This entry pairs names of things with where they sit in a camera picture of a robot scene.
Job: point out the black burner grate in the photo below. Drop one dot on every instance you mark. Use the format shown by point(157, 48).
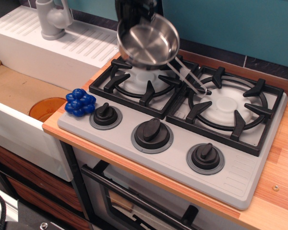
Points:
point(152, 92)
point(238, 112)

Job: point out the black left burner grate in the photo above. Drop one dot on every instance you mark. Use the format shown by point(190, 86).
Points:
point(152, 92)

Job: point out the oven door with black handle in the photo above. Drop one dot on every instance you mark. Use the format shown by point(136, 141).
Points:
point(130, 203)

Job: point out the grey toy stove top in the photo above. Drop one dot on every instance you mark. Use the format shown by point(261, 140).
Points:
point(234, 184)

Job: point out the black middle stove knob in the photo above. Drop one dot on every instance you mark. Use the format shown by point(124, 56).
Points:
point(152, 136)

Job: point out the black stove knob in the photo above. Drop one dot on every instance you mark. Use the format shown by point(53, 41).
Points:
point(105, 117)
point(205, 159)
point(152, 136)

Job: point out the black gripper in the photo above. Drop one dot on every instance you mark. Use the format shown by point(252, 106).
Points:
point(134, 12)

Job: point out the orange plastic bowl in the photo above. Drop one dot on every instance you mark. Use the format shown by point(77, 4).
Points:
point(45, 108)

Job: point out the black right stove knob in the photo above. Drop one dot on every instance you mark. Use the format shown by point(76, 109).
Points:
point(205, 159)

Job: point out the wooden drawer fronts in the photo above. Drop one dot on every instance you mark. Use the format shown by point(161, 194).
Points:
point(49, 194)

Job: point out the black left stove knob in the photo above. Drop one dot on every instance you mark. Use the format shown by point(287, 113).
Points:
point(105, 117)

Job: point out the stainless steel pan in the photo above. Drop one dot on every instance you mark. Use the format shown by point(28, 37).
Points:
point(152, 44)

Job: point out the white toy sink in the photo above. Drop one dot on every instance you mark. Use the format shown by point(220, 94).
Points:
point(33, 69)

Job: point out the grey toy faucet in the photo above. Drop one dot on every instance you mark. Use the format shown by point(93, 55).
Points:
point(53, 21)

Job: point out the black right burner grate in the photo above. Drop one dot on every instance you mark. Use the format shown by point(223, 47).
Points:
point(238, 112)

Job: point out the blue toy blueberry cluster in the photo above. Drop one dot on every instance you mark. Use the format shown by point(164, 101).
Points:
point(79, 103)

